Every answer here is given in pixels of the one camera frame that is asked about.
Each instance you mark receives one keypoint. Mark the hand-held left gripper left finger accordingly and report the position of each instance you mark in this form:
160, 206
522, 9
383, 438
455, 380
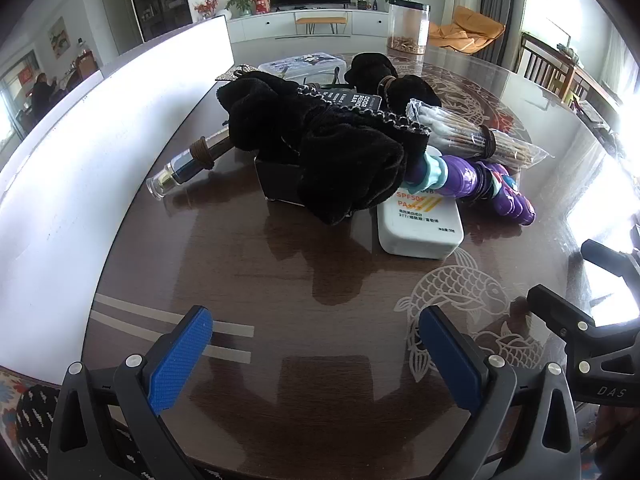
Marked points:
175, 360

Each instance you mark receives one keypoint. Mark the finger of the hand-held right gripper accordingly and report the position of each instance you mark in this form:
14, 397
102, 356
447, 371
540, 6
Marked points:
612, 259
557, 312

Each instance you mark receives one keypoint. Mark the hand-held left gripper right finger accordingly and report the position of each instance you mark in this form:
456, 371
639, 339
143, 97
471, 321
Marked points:
450, 360

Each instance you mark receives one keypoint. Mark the glasses with brown band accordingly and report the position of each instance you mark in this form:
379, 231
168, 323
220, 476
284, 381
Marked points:
182, 165

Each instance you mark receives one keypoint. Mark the white sunscreen bottle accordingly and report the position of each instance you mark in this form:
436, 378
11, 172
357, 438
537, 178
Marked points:
420, 227

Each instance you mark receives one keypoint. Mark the patterned seat cushion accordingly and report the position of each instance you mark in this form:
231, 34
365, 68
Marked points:
30, 420

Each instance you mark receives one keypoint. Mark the purple plastic toy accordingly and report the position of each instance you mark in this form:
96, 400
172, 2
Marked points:
467, 182

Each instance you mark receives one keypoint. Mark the wooden side table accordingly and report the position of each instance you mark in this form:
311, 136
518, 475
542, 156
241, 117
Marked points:
587, 77

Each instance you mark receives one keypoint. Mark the cotton swab packet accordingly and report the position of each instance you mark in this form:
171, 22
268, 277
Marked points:
465, 130

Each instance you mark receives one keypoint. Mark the wooden chair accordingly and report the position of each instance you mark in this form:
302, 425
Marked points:
542, 62

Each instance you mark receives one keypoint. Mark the large black fluffy cloth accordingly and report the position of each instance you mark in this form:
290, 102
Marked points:
305, 150

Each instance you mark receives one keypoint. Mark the orange lounge chair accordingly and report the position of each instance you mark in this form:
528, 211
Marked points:
467, 27

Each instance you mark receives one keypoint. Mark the black fluffy bundle tied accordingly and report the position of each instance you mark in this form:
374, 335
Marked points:
400, 85

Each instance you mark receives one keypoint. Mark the grey curtain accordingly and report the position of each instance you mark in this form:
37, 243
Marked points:
500, 5

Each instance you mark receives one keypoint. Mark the black printed label card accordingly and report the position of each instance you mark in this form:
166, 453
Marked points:
352, 98

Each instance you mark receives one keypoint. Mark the clear jar with black lid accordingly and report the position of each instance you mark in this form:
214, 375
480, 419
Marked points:
408, 27

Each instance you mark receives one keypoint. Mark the cartoon print plastic box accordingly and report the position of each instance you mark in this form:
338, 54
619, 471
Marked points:
295, 64

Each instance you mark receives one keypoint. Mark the white television cabinet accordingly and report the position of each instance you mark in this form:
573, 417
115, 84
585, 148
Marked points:
260, 25

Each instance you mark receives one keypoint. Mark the white door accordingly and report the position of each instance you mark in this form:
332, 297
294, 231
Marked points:
114, 17

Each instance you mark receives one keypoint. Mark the red flower plant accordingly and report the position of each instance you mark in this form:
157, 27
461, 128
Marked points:
206, 7

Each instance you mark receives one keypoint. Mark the green potted plant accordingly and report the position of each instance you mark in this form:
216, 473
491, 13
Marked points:
242, 2

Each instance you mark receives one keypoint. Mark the orange bench stool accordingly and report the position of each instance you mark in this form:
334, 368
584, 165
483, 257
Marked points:
320, 20

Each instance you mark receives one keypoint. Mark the red gift box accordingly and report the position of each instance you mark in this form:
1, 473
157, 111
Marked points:
262, 4

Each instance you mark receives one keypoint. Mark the framed wall picture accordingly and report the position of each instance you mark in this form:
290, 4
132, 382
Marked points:
58, 37

